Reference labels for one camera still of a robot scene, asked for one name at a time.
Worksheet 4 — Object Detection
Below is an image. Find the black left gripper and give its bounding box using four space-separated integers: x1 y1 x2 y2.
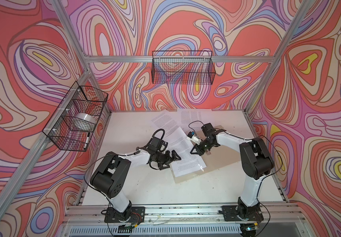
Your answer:
154 150 181 170

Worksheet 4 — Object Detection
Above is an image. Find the printed paper sheet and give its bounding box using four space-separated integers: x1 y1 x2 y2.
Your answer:
166 127 207 177
151 110 180 137
176 109 213 133

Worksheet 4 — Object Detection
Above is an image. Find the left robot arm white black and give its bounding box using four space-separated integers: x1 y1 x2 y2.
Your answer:
89 148 181 213

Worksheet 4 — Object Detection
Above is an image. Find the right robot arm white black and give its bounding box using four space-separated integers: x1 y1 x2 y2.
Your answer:
190 132 274 218

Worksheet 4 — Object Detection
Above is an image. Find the printed paper sheet back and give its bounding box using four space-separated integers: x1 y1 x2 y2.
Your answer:
176 109 213 133

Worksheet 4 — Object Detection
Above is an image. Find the silver tape roll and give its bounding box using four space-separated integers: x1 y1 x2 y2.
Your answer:
74 113 97 132

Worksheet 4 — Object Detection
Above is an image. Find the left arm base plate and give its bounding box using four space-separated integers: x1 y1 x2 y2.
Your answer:
101 206 145 224

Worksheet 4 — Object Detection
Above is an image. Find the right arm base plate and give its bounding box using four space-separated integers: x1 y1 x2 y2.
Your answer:
218 204 264 223

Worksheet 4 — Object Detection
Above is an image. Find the black wire basket back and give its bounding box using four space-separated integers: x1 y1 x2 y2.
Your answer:
151 49 216 85

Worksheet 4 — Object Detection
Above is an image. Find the black wire basket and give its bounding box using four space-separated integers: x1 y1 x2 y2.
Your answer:
43 82 109 152
151 49 216 85

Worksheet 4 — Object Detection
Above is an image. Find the aluminium front rail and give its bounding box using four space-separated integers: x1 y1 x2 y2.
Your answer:
57 202 314 237

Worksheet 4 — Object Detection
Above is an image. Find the black wire basket left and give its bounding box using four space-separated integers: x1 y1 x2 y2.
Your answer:
43 82 109 152

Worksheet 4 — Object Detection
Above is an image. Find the aluminium frame post right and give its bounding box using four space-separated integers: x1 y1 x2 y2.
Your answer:
244 0 315 115

